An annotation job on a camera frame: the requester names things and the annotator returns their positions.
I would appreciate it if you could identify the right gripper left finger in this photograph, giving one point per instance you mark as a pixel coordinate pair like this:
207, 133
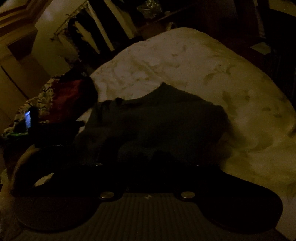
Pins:
57, 190

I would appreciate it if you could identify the red blanket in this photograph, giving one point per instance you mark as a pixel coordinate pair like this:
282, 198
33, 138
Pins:
79, 93

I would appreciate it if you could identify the white floral bed sheet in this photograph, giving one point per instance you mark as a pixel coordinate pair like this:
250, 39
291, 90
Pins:
263, 147

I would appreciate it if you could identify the glowing phone screen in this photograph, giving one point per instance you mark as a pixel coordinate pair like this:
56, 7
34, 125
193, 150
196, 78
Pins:
28, 119

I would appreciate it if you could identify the patterned white black cloth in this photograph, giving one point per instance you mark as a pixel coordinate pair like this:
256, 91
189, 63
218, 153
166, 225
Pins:
43, 102

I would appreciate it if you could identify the wooden wardrobe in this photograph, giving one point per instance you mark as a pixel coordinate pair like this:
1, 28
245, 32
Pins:
22, 76

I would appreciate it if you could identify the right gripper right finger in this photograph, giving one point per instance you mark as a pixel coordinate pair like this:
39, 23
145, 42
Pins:
219, 206

